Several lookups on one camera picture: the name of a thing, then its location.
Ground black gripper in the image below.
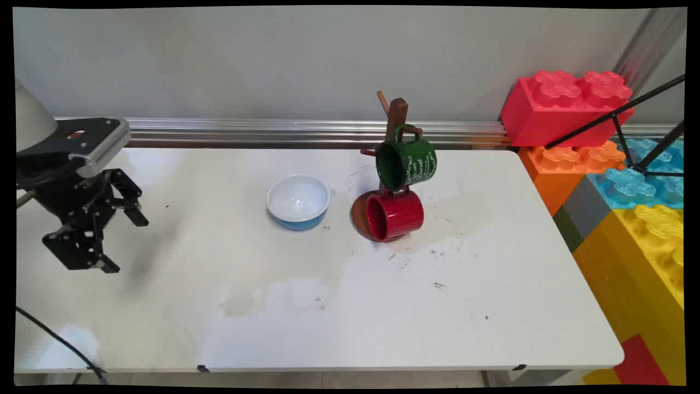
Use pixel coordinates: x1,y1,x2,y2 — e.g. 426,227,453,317
16,150,150,275

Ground green mug with white print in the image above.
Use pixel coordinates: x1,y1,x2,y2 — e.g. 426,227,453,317
375,124,439,193

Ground white and blue bowl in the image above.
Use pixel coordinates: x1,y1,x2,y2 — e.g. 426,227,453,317
266,173,332,231

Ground red mug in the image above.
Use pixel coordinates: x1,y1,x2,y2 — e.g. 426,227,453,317
364,188,425,244

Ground brown wooden mug tree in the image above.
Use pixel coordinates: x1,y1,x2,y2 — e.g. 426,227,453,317
350,90,425,244

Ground orange giant building block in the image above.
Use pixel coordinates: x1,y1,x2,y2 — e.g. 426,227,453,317
518,141,627,217

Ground large red building block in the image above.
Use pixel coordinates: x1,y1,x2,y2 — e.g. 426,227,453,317
499,69,635,149

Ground dark green giant building block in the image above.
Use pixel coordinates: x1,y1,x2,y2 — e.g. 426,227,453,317
552,205,585,254

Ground grey giant building block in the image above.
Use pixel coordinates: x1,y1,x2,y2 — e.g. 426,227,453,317
562,173,614,242

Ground cyan giant building block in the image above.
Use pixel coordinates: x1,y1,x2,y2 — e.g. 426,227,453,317
586,136,685,212

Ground yellow giant building block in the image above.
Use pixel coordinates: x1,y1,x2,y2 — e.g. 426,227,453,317
572,205,686,387

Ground small red building block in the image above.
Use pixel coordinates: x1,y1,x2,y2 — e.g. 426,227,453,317
612,333,671,387

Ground black silver wrist camera module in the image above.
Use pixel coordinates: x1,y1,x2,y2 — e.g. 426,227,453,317
52,117,132,179

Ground thick black cable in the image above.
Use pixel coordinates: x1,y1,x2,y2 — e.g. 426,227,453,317
15,305,108,385

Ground aluminium rail along wall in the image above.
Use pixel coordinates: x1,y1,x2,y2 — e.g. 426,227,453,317
54,117,685,149

